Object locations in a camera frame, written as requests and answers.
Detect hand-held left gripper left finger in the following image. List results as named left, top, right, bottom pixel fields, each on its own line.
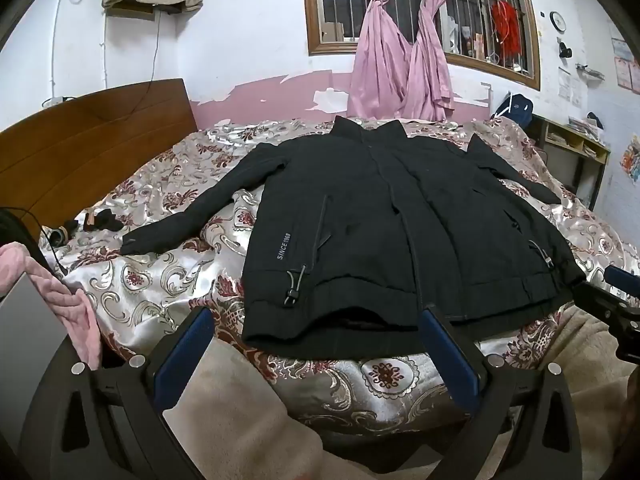
left=55, top=306, right=217, bottom=480

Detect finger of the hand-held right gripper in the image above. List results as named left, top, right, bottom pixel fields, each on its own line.
left=603, top=265, right=640, bottom=307
left=571, top=280, right=640, bottom=363

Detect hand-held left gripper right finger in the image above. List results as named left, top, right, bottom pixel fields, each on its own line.
left=419, top=302, right=583, bottom=480

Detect black jacket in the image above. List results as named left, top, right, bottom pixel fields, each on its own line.
left=121, top=116, right=587, bottom=360

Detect beige fleece cloth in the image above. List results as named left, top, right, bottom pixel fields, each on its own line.
left=162, top=305, right=640, bottom=480

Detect floral satin bedspread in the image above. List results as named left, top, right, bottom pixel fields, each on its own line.
left=37, top=117, right=640, bottom=453

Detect pink towel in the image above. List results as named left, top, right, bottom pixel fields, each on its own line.
left=0, top=241, right=103, bottom=368

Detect wooden desk shelf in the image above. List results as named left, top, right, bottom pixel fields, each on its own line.
left=530, top=114, right=612, bottom=211

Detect black socks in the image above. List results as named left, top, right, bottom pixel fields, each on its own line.
left=82, top=210, right=123, bottom=233

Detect grey flat panel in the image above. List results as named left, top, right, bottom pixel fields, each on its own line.
left=0, top=272, right=73, bottom=456

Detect stack of papers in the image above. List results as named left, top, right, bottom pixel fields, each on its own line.
left=567, top=116, right=606, bottom=139

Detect headphones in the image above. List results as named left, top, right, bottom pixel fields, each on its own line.
left=40, top=225, right=76, bottom=248

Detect blue backpack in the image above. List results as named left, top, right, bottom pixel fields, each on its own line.
left=492, top=92, right=533, bottom=128

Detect row of paper certificates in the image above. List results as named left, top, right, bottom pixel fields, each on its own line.
left=611, top=38, right=640, bottom=93

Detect wooden headboard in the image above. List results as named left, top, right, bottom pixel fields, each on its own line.
left=0, top=78, right=198, bottom=241

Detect red hanging tassel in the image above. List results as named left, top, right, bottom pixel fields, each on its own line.
left=490, top=0, right=523, bottom=68

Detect pink curtain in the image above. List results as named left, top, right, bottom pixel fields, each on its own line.
left=347, top=0, right=416, bottom=121
left=400, top=0, right=483, bottom=121

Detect barred wooden window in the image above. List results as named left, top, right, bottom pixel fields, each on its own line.
left=301, top=0, right=542, bottom=92

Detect colourful wall sticker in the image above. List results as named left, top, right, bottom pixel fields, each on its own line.
left=620, top=135, right=640, bottom=183

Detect thin dark cable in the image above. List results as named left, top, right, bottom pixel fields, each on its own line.
left=131, top=7, right=162, bottom=113

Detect small wooden wall shelf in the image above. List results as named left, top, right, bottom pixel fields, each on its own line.
left=112, top=0, right=156, bottom=22

